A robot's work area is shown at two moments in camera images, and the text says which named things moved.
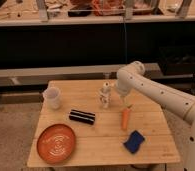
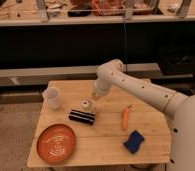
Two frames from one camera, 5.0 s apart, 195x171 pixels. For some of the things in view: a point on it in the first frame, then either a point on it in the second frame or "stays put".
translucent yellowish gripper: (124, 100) -> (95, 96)
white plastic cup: (51, 97) stays put
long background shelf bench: (40, 77) stays put
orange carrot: (125, 117) stays put
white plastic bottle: (105, 94) -> (86, 105)
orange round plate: (56, 143) stays put
